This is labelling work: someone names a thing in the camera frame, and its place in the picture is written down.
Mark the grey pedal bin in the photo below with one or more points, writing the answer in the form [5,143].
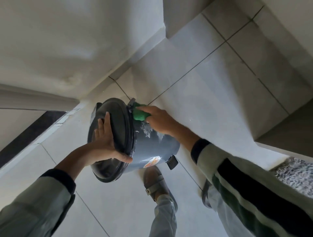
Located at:
[151,146]

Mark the person's left hand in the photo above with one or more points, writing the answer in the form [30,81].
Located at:
[104,146]

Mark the green cleaning sponge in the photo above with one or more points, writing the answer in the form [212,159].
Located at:
[139,115]

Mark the person's right fingers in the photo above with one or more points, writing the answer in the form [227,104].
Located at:
[149,111]

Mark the person's right forearm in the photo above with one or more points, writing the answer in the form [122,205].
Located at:
[244,188]

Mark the person's left leg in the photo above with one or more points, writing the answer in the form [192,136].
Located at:
[163,217]

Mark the person's left forearm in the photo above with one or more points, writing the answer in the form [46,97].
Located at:
[41,195]

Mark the speckled grey floor mat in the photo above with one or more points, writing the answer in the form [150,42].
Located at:
[297,174]

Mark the person's right hand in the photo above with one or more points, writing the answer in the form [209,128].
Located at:
[162,120]

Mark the person's left middle finger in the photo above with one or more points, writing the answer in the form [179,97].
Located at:
[101,128]

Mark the grey sandal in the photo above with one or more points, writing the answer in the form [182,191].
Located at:
[153,180]

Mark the person's left thumb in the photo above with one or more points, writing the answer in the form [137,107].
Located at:
[122,157]

